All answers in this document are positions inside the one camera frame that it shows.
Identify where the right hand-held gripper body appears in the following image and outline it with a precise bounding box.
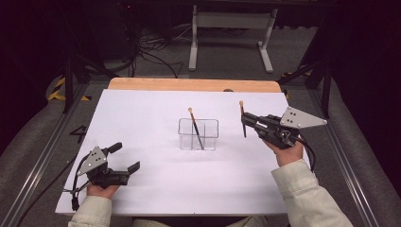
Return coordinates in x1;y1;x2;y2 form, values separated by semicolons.
254;106;328;150

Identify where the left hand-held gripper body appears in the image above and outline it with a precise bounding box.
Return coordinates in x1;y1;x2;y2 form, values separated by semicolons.
76;146;131;189

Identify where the black-handled makeup brush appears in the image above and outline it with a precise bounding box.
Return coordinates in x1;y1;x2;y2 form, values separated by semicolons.
238;100;248;139
187;107;205;151

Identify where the clear acrylic organizer box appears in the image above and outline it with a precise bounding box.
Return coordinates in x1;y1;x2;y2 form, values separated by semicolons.
177;117;219;151

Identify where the person's left hand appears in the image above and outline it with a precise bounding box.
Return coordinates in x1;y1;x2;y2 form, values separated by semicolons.
86;183;121;200

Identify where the person's right hand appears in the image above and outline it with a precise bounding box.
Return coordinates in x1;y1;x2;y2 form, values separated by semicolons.
264;140;305;167

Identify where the white paper sheet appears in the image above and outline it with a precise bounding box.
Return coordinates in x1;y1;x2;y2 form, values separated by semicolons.
55;89;311;217

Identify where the black tape mark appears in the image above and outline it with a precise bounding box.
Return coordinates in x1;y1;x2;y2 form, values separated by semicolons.
69;125;88;145

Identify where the black tripod stand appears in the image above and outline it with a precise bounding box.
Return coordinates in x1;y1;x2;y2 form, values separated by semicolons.
277;55;333;119
61;51;121;114

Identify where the wooden table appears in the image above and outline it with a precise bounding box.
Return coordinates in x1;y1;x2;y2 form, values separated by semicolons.
108;78;282;94

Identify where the yellow and black floor tape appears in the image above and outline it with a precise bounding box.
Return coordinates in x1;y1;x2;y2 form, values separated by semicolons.
46;77;93;102

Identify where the right hand-held gripper cable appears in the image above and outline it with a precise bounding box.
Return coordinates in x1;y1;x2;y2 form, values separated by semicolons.
295;135;317;173

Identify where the hand-held gripper cable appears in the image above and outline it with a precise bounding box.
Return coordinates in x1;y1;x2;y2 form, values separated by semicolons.
61;153;93;212
295;135;317;173

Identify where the left hand-held gripper cable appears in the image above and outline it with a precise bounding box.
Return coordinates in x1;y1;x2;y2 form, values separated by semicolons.
61;153;93;212

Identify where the aluminium floor rail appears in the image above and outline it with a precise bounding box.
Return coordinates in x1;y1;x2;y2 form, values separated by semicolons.
0;83;91;227
308;88;381;227

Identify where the white metal table frame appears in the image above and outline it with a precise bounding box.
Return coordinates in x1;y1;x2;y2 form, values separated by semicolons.
188;4;279;74

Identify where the bundle of black floor cables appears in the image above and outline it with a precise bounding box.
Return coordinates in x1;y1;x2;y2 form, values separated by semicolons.
133;23;192;79

